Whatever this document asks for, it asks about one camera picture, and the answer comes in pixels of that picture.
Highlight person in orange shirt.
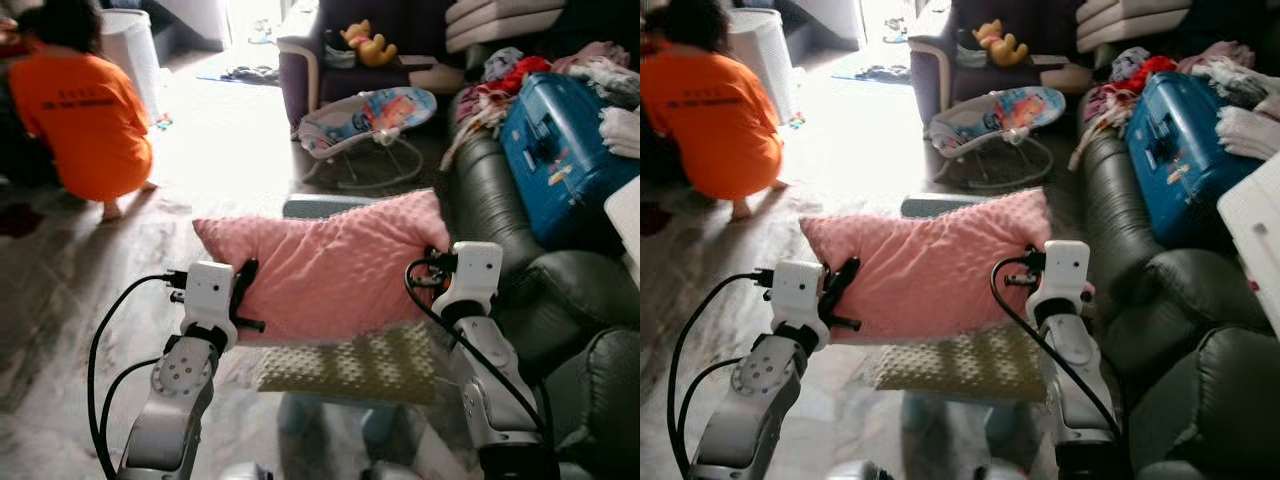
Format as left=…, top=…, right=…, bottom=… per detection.
left=0, top=0, right=158, bottom=223
left=640, top=0, right=788, bottom=222

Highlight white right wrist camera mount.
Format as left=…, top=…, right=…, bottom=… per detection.
left=440, top=241, right=505, bottom=320
left=1030, top=240, right=1092, bottom=321

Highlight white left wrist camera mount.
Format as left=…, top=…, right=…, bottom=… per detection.
left=182, top=261, right=239, bottom=327
left=771, top=260, right=830, bottom=327

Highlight purple armchair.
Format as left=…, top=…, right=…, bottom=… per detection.
left=277, top=0, right=466, bottom=131
left=908, top=0, right=1096, bottom=129

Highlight yellow bear plush toy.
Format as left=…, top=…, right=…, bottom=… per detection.
left=972, top=19, right=1030, bottom=69
left=340, top=19, right=399, bottom=69

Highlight pink dotted pillow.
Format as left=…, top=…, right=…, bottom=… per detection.
left=800, top=187, right=1054, bottom=346
left=192, top=188, right=451, bottom=346

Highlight cartoon print baby bouncer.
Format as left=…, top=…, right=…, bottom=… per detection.
left=297, top=86, right=439, bottom=191
left=927, top=85, right=1067, bottom=191

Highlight white flat board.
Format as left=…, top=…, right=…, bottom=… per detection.
left=1217, top=150, right=1280, bottom=338
left=604, top=177, right=641, bottom=288

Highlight blue hard suitcase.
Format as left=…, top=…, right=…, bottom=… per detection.
left=499, top=72, right=641, bottom=252
left=1124, top=71, right=1267, bottom=247

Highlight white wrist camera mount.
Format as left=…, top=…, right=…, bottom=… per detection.
left=771, top=260, right=830, bottom=327
left=440, top=241, right=505, bottom=320
left=1030, top=240, right=1092, bottom=321
left=182, top=261, right=239, bottom=327

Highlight white perforated air purifier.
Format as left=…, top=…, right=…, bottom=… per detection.
left=98, top=8, right=163, bottom=113
left=727, top=8, right=799, bottom=119

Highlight stacked beige cushions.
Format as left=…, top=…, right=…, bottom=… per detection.
left=445, top=0, right=567, bottom=54
left=1075, top=0, right=1193, bottom=54

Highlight pile of mixed clothes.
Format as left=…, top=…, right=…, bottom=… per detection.
left=1068, top=42, right=1280, bottom=171
left=440, top=42, right=641, bottom=171

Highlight dark green leather sofa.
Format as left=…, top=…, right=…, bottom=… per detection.
left=435, top=120, right=641, bottom=480
left=1075, top=128, right=1280, bottom=480

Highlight beige dotted cushion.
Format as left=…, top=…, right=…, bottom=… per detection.
left=875, top=325, right=1051, bottom=404
left=257, top=322, right=446, bottom=406

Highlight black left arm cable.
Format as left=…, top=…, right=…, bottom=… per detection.
left=87, top=270, right=193, bottom=480
left=666, top=268, right=779, bottom=480

